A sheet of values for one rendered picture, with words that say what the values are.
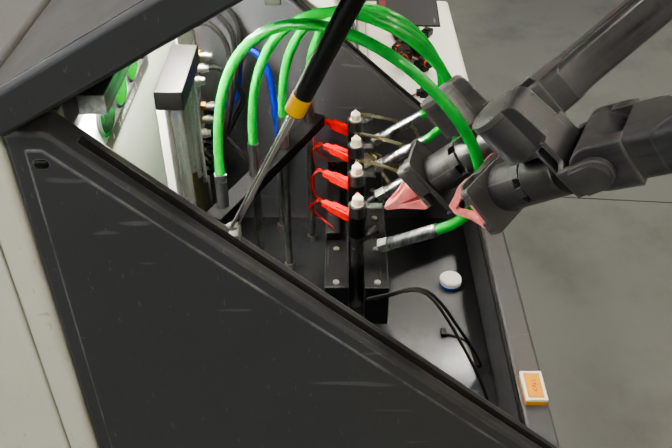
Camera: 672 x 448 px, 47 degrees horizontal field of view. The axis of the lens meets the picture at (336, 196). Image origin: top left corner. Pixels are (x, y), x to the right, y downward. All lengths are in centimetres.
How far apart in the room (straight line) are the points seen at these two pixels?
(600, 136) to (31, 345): 62
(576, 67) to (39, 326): 71
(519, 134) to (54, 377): 57
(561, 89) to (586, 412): 147
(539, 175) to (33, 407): 63
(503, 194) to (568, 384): 158
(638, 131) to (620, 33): 32
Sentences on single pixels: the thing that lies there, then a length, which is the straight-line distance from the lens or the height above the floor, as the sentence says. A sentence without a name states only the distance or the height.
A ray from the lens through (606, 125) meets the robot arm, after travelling 80.
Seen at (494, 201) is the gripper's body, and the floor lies 127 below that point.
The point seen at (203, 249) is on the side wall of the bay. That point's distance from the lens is 75.
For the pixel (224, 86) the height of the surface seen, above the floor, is 131.
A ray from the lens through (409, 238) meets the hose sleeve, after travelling 103.
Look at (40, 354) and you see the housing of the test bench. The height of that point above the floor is 117.
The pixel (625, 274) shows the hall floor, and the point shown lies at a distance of 283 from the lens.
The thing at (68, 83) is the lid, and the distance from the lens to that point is 65.
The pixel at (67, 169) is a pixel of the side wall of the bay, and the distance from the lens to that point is 72.
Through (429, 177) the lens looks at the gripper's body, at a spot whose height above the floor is 118.
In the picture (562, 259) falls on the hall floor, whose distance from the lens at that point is 282.
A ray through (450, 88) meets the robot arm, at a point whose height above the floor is 131.
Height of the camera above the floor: 181
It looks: 37 degrees down
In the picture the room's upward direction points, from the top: straight up
